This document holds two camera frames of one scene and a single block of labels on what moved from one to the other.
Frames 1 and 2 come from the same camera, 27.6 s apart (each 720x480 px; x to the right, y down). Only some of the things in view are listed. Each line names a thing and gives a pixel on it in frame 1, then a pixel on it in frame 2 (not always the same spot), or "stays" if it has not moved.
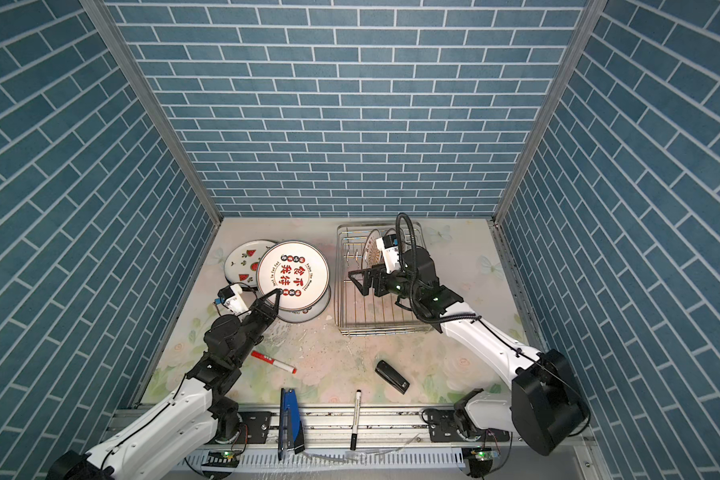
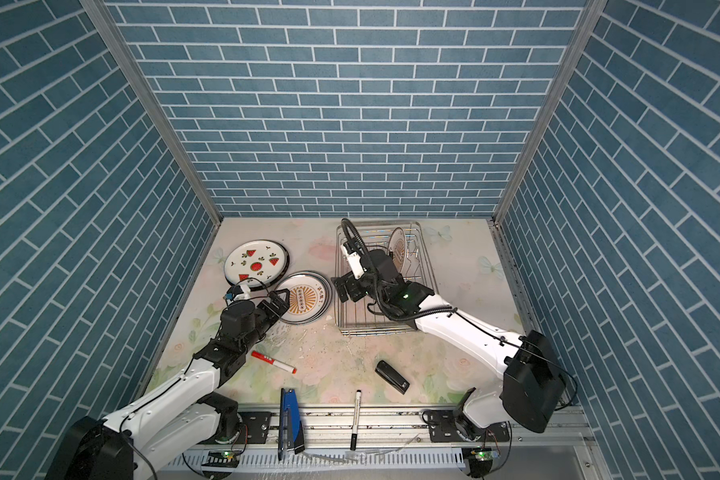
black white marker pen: (356, 420) stays
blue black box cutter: (291, 435) stays
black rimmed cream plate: (243, 259) -> (268, 285)
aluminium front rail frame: (382, 429) stays
